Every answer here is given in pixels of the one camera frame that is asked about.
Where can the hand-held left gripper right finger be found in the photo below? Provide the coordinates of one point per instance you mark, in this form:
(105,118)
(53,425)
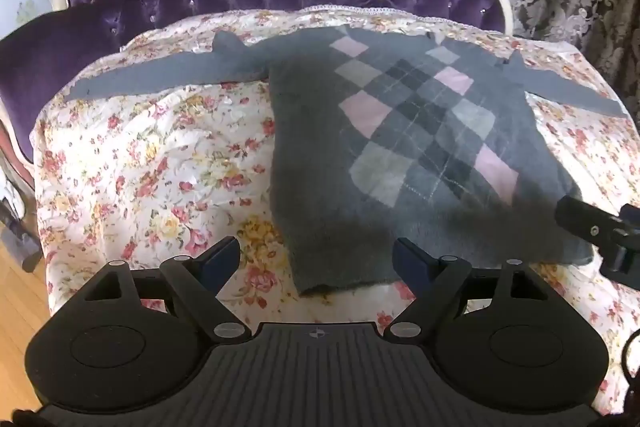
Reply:
(411,264)

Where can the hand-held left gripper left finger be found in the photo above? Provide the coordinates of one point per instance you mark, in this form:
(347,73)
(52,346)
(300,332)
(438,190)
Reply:
(220,263)

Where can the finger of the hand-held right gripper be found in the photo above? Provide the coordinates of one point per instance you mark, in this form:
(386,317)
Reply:
(575,214)

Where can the grey argyle sweater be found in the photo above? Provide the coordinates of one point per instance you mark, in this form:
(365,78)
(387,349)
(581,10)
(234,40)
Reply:
(320,147)

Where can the floral quilted blanket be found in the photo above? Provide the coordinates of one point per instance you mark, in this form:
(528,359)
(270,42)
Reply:
(150,167)

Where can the purple tufted sofa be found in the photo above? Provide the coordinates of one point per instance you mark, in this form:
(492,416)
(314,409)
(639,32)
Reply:
(280,2)

